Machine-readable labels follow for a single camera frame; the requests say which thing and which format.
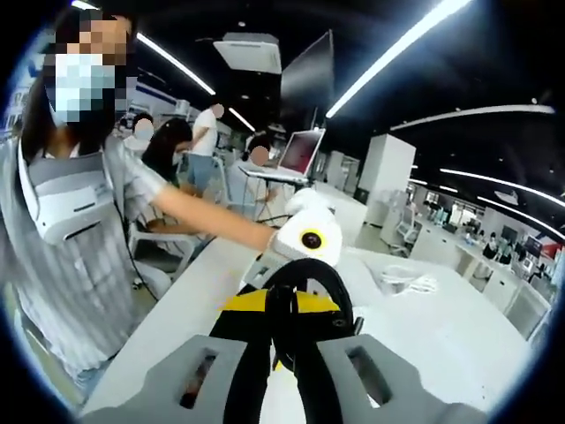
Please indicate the white chest device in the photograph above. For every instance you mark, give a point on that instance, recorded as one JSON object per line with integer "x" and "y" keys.
{"x": 70, "y": 199}

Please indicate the large ceiling air conditioner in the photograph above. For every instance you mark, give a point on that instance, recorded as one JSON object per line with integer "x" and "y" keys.
{"x": 249, "y": 53}

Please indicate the crumpled clear plastic bag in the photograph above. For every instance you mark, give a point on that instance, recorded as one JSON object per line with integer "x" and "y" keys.
{"x": 408, "y": 280}

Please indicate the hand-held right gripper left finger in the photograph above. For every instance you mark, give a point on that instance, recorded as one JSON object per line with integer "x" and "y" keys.
{"x": 176, "y": 380}

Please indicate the ceiling air conditioner vent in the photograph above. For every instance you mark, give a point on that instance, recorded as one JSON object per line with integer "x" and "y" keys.
{"x": 506, "y": 196}

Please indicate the white desk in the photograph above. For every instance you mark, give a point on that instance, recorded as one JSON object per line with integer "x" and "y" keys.
{"x": 419, "y": 335}

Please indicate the white office chair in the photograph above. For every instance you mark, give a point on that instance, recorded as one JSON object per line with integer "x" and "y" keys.
{"x": 404, "y": 229}
{"x": 163, "y": 256}

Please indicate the open laptop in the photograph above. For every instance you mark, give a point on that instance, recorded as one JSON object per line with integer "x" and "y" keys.
{"x": 302, "y": 152}

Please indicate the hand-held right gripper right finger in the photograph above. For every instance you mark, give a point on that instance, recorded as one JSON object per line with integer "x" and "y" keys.
{"x": 375, "y": 388}

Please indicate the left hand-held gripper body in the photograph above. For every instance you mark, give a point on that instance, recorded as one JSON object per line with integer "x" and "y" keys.
{"x": 318, "y": 221}

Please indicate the dark hanging screen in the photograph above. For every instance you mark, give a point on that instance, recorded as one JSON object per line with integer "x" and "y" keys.
{"x": 309, "y": 75}

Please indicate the person's striped shirt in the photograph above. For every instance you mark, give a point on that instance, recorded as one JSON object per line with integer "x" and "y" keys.
{"x": 75, "y": 287}

